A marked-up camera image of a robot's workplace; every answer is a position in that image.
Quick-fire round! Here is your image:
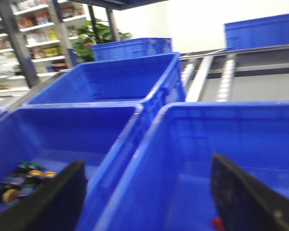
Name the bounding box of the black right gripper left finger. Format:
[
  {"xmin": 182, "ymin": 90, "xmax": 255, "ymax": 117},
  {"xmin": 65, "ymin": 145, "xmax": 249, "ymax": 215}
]
[{"xmin": 0, "ymin": 160, "xmax": 87, "ymax": 231}]

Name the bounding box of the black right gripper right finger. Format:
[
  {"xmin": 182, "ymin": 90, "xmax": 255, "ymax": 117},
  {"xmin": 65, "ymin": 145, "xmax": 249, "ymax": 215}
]
[{"xmin": 210, "ymin": 153, "xmax": 289, "ymax": 231}]

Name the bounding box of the red button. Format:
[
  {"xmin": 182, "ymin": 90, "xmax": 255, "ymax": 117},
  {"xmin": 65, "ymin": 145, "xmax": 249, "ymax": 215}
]
[{"xmin": 211, "ymin": 217, "xmax": 224, "ymax": 231}]

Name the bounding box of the blue source bin with buttons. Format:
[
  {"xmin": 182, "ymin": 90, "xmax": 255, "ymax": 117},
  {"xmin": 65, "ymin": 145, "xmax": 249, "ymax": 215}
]
[{"xmin": 0, "ymin": 105, "xmax": 149, "ymax": 231}]

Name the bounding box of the blue target bin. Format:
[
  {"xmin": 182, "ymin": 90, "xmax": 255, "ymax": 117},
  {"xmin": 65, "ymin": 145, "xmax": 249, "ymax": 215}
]
[{"xmin": 94, "ymin": 101, "xmax": 289, "ymax": 231}]

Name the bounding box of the roller conveyor track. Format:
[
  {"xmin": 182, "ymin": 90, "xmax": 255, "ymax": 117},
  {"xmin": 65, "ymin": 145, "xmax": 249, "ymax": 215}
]
[{"xmin": 180, "ymin": 45, "xmax": 289, "ymax": 102}]

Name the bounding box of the blue bin behind source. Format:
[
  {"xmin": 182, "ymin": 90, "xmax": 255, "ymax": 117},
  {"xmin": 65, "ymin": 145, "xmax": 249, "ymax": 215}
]
[{"xmin": 26, "ymin": 52, "xmax": 186, "ymax": 112}]

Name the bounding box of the white goods shelf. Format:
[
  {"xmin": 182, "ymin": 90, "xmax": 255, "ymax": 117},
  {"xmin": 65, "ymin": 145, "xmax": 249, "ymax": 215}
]
[{"xmin": 0, "ymin": 0, "xmax": 89, "ymax": 100}]

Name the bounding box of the green potted plant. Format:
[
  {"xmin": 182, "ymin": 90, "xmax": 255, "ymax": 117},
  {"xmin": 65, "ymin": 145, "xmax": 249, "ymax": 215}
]
[{"xmin": 71, "ymin": 19, "xmax": 131, "ymax": 64}]

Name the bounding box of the blue crate on conveyor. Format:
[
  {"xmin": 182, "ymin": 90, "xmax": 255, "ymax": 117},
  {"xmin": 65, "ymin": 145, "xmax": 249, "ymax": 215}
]
[{"xmin": 224, "ymin": 14, "xmax": 289, "ymax": 51}]

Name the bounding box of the blue crate far background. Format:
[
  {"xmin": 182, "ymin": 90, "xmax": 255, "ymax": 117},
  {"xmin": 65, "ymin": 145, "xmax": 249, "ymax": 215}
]
[{"xmin": 92, "ymin": 38, "xmax": 172, "ymax": 61}]

